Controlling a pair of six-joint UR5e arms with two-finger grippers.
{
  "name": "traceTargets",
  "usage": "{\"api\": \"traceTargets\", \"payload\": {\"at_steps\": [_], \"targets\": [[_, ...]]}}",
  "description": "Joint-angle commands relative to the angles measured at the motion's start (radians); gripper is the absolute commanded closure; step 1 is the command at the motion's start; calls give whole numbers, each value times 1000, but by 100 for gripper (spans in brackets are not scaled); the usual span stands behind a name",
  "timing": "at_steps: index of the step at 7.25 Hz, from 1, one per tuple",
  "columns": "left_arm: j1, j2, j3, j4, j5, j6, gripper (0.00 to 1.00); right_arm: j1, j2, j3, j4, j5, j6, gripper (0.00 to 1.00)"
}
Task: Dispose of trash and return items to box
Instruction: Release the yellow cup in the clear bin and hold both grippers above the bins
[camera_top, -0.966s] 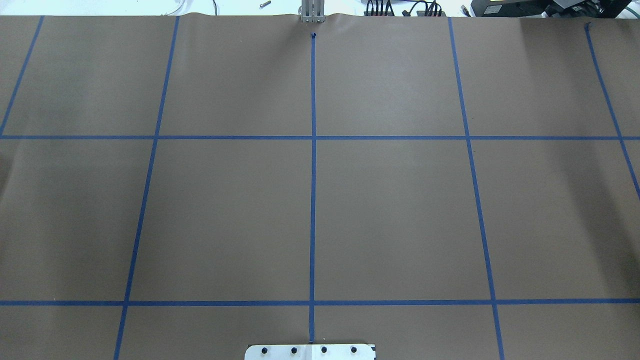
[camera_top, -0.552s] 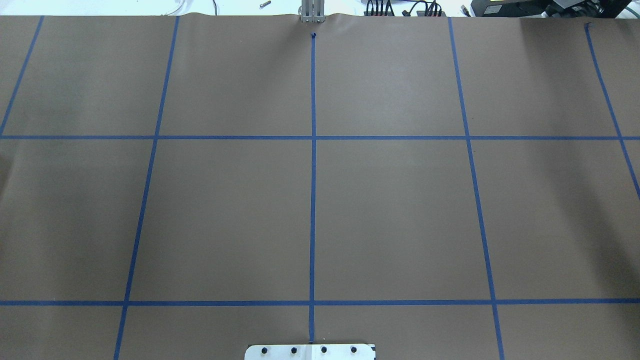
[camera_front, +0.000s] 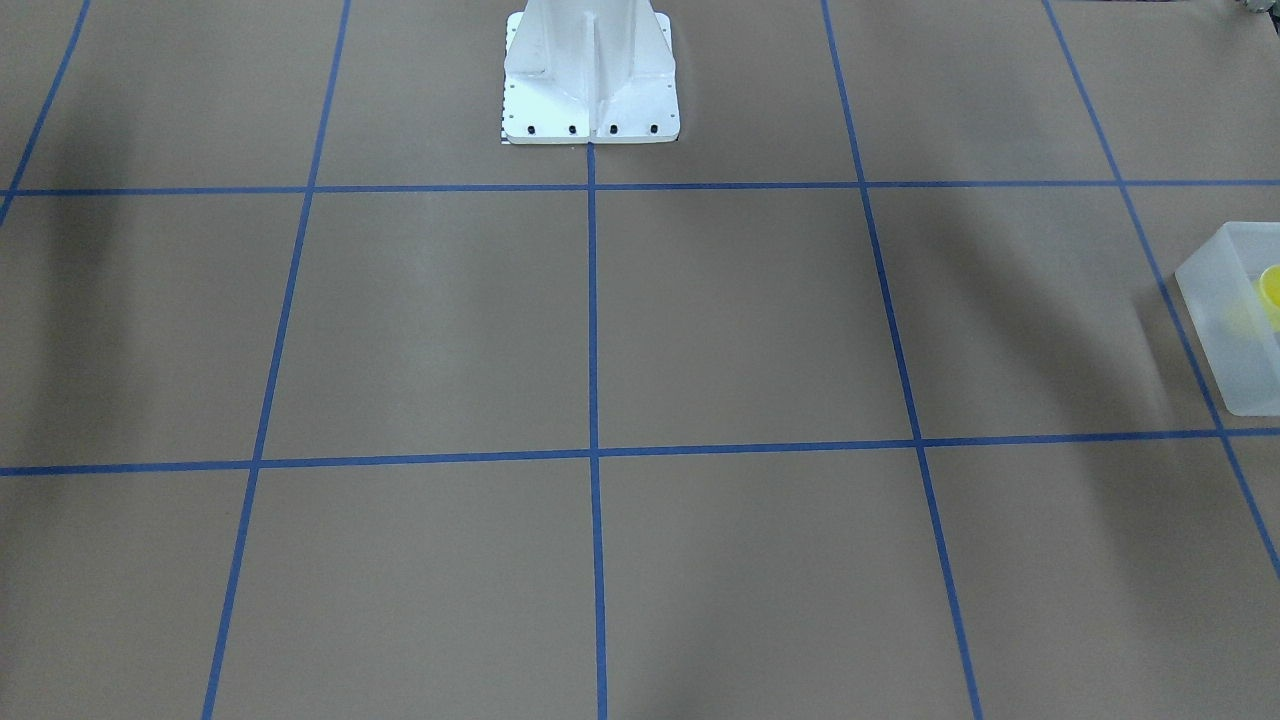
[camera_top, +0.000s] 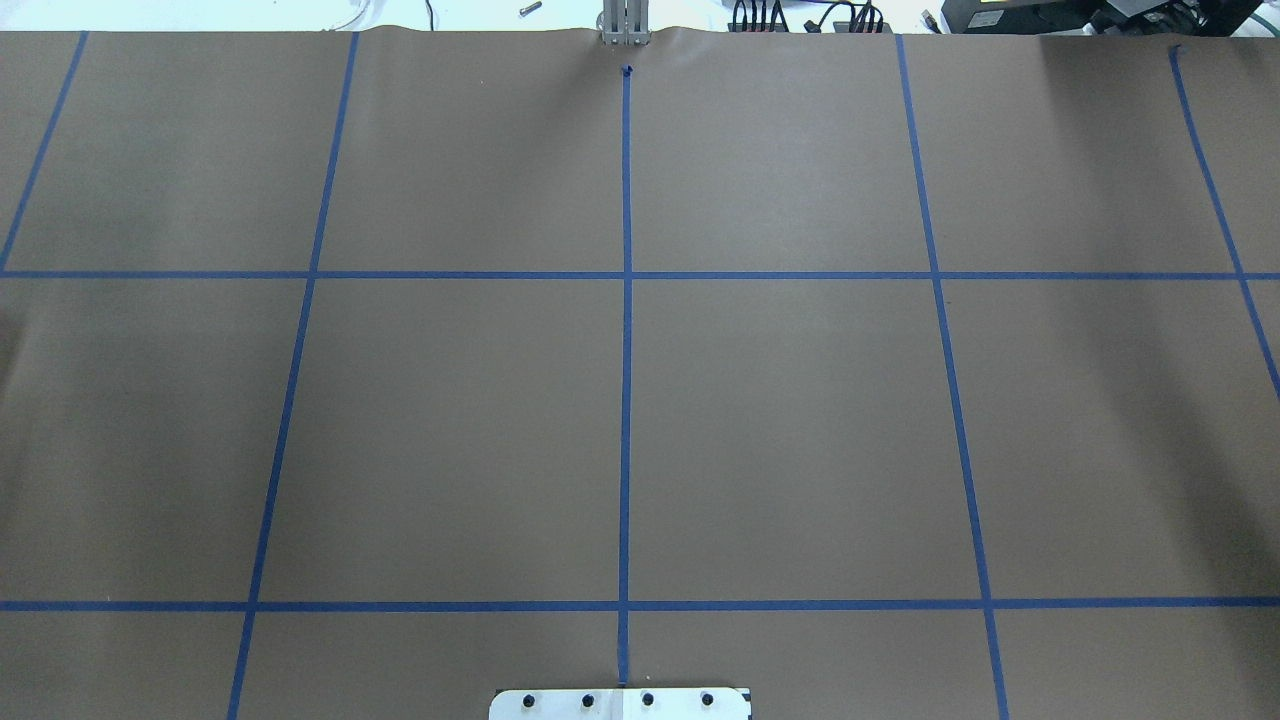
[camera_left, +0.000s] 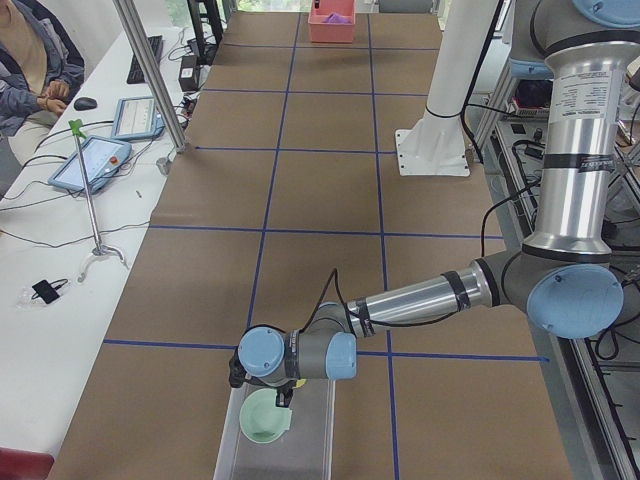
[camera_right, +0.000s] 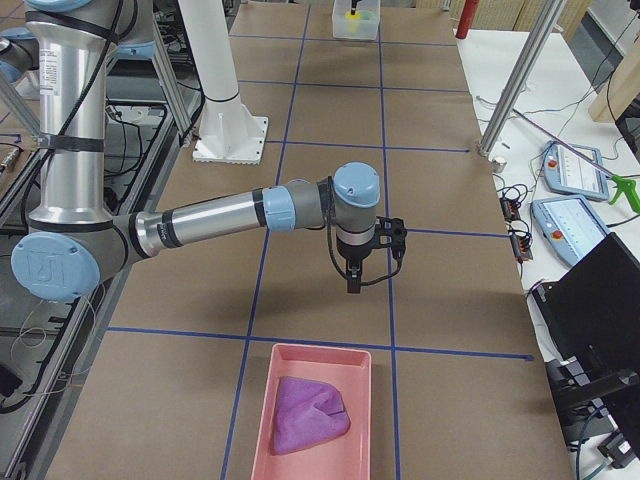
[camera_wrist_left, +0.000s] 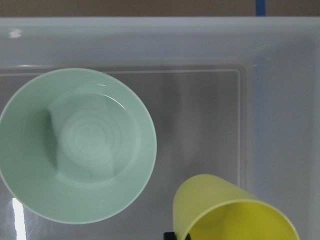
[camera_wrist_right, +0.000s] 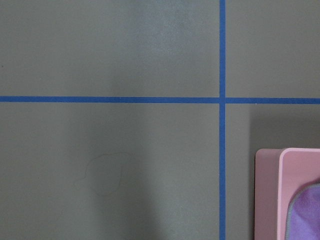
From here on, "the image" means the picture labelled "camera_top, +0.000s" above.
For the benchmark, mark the aluminium frame post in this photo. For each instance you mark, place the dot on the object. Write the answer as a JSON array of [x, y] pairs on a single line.
[[624, 23]]

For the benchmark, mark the white camera stand column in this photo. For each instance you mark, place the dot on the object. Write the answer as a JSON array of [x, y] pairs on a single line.
[[623, 703]]

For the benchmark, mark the black laptop computer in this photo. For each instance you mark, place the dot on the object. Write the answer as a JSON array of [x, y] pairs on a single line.
[[1123, 18]]

